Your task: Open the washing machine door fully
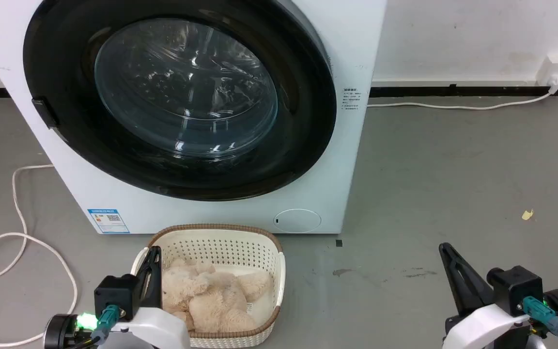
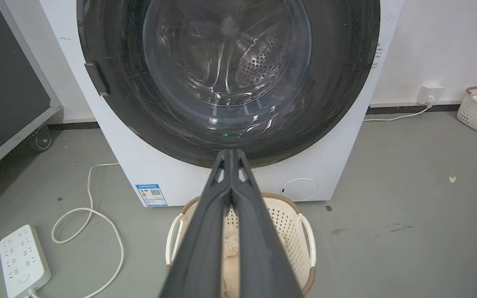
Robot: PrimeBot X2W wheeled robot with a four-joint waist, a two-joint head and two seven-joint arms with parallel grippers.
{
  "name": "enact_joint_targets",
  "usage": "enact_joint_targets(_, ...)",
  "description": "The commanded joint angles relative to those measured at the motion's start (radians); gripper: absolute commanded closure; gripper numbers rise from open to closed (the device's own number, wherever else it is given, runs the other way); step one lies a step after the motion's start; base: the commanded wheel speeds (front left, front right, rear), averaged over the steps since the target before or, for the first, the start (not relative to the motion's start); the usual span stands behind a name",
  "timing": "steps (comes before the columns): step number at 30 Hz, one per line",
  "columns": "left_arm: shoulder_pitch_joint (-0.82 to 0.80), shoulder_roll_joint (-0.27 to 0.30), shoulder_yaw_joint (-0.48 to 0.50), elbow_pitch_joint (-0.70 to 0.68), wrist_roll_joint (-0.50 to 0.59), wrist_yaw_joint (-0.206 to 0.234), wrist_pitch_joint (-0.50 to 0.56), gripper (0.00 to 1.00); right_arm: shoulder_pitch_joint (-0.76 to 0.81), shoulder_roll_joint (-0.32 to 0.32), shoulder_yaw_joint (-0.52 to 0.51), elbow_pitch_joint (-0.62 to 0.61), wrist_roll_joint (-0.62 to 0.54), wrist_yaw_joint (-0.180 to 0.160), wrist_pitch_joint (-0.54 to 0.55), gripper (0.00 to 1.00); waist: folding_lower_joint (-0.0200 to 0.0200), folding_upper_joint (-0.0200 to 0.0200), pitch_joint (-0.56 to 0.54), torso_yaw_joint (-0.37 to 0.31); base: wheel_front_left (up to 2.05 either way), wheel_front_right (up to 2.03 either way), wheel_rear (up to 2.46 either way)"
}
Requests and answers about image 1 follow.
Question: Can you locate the white perforated laundry basket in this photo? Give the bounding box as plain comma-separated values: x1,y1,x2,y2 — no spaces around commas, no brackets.
130,223,286,349

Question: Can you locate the white looped power cable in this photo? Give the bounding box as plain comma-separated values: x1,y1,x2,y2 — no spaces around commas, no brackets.
0,164,78,348

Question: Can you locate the cable with teal connector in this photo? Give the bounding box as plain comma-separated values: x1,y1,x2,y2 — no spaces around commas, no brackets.
68,304,121,349
522,296,558,349

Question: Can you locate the black rectangular plastic bracket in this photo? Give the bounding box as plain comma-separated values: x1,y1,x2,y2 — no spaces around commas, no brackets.
31,97,60,130

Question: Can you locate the beige plush toy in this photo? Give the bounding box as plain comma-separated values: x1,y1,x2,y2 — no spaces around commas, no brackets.
162,258,272,333

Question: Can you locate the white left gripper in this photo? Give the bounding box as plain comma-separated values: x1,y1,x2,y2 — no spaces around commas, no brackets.
108,246,191,349

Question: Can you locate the blue energy label sticker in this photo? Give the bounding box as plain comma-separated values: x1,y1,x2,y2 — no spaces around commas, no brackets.
87,209,130,234

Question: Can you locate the left cable with teal connector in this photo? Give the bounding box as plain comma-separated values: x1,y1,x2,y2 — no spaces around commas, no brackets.
68,304,121,349

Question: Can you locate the round white filter cover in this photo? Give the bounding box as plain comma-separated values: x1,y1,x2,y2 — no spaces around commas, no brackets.
274,209,322,234

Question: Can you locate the white thin wall cable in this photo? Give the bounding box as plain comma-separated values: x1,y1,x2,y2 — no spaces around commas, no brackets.
367,92,554,111

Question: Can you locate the small black text sticker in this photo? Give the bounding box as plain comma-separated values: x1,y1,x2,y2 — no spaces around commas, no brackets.
341,87,361,111

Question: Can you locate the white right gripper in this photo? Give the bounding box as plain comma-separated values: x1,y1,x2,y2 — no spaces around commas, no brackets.
438,242,531,349

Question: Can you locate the right cable with teal connector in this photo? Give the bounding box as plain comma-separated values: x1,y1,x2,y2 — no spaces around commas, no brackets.
522,296,558,349

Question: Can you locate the black round washer door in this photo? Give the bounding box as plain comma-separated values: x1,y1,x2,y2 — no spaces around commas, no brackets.
23,0,338,202

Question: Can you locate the white front-load washing machine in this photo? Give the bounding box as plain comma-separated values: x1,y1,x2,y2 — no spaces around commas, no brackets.
0,0,388,235

